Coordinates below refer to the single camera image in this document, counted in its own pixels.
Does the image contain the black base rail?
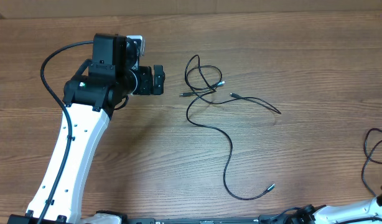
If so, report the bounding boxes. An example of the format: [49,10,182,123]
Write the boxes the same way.
[82,210,291,224]

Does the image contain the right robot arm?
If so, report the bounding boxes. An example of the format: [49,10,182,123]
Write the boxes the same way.
[285,186,382,224]

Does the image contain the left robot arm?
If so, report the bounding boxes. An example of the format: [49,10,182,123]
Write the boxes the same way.
[7,34,165,224]

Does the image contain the short black usb cable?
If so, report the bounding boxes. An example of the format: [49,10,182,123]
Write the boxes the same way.
[179,67,282,115]

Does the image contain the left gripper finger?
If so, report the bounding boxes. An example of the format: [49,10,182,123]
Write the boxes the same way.
[152,79,164,95]
[154,65,165,80]

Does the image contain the black cable white plug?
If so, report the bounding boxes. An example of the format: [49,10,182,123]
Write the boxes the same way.
[360,128,382,197]

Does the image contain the long black usb cable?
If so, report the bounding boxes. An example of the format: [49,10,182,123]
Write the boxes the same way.
[184,54,276,201]

